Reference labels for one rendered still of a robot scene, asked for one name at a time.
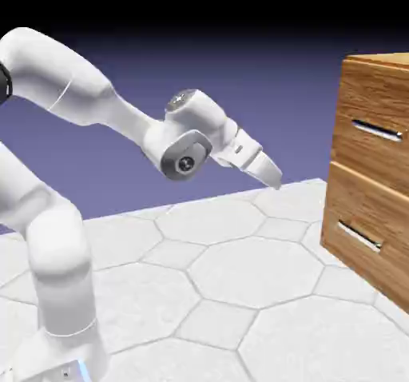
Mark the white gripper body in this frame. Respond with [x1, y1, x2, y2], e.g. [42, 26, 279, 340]
[243, 150, 284, 190]

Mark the light wood cabinet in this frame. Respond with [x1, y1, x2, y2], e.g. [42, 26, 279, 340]
[320, 51, 409, 315]

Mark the wood drawer front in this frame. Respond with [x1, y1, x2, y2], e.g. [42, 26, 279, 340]
[331, 58, 409, 197]
[321, 161, 409, 306]

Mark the silver drawer handle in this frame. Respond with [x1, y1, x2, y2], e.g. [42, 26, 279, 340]
[337, 221, 383, 254]
[351, 118, 403, 143]

